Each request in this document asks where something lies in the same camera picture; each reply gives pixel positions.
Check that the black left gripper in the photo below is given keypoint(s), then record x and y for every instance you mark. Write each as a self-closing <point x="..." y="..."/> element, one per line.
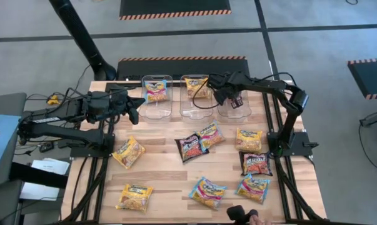
<point x="119" y="106"/>

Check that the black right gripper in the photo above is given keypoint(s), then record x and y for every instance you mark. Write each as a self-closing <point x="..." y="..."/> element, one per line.
<point x="222" y="87"/>

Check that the blue beef ramen pack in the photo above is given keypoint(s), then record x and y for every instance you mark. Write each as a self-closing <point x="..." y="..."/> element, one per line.
<point x="156" y="92"/>
<point x="211" y="135"/>
<point x="253" y="188"/>
<point x="208" y="192"/>

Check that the yellow chicken ramen pack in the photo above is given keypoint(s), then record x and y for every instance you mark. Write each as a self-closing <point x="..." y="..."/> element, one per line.
<point x="128" y="152"/>
<point x="191" y="86"/>
<point x="248" y="140"/>
<point x="134" y="197"/>

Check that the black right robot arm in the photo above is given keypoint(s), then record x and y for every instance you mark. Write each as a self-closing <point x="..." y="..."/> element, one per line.
<point x="269" y="86"/>

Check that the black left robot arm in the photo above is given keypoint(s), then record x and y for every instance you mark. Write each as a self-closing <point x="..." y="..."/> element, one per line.
<point x="66" y="132"/>

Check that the clear plastic bin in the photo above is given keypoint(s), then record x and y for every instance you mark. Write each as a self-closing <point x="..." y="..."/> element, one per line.
<point x="157" y="112"/>
<point x="238" y="117"/>
<point x="194" y="114"/>

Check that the black hazard-striped floor mat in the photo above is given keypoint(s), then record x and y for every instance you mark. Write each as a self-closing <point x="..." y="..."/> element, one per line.
<point x="175" y="7"/>
<point x="175" y="68"/>
<point x="372" y="78"/>

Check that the yellow connector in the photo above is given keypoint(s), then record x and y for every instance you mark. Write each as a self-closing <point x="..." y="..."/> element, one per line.
<point x="53" y="100"/>

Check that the black padded pole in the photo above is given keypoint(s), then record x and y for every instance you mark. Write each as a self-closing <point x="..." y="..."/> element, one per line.
<point x="78" y="31"/>

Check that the small black box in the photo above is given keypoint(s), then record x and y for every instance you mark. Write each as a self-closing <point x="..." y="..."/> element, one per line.
<point x="46" y="147"/>

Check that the white papers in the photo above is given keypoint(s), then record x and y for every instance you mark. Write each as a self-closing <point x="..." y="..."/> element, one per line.
<point x="50" y="165"/>

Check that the black bar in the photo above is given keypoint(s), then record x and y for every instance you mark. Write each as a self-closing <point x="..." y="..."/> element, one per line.
<point x="38" y="176"/>

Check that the grey desk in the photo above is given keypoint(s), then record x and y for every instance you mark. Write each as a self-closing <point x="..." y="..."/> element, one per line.
<point x="7" y="103"/>

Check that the blue sheet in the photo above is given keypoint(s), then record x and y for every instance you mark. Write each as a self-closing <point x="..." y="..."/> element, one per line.
<point x="3" y="140"/>

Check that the grey chair leg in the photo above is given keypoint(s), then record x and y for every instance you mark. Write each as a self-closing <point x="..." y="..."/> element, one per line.
<point x="375" y="118"/>

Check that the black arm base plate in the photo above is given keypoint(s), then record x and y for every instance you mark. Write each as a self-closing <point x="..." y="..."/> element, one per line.
<point x="300" y="143"/>
<point x="82" y="153"/>

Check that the black aluminium rail frame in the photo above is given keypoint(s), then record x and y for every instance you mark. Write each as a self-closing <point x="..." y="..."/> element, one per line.
<point x="282" y="182"/>

